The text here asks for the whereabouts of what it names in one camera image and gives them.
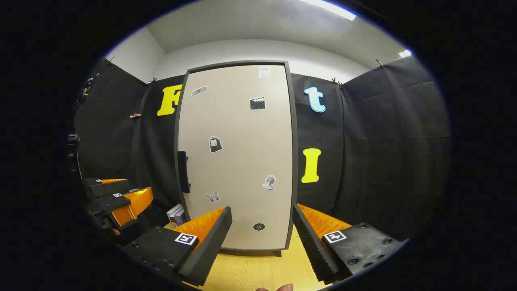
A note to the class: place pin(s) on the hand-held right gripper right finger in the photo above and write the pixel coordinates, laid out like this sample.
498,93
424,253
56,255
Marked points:
311,246

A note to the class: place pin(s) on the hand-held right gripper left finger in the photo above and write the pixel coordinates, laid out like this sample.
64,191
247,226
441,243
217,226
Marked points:
210,246

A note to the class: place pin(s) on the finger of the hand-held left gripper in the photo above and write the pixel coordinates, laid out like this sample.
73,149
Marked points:
109,188
115,202

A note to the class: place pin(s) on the dark grey cabinet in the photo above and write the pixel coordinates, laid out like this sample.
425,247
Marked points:
295,161

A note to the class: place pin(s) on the beige cabinet door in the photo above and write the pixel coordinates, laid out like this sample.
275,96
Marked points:
238,161

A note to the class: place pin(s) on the blue-grey book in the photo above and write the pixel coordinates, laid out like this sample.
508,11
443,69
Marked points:
181,217

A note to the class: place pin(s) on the beige book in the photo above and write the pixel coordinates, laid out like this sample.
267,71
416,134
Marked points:
172,213

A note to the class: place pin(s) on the black backdrop cloth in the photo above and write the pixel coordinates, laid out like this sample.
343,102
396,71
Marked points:
383,141

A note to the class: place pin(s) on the small ceiling light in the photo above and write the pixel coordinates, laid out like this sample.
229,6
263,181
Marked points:
405,53

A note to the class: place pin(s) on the long ceiling light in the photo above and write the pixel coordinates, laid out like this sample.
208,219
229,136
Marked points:
329,9

